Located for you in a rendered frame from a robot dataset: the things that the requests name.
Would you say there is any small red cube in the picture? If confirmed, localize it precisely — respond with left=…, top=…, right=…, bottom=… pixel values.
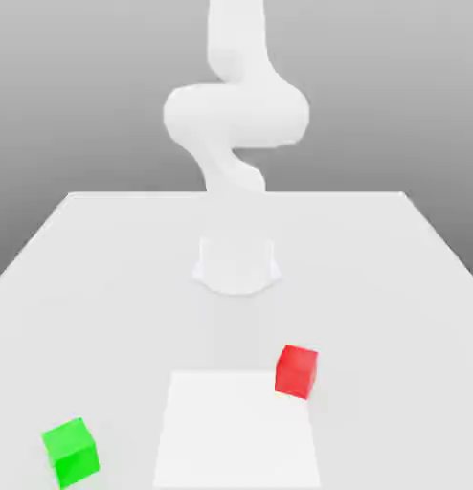
left=274, top=343, right=320, bottom=401

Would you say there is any small green cube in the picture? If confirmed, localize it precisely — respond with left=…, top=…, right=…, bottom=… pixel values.
left=41, top=416, right=101, bottom=490

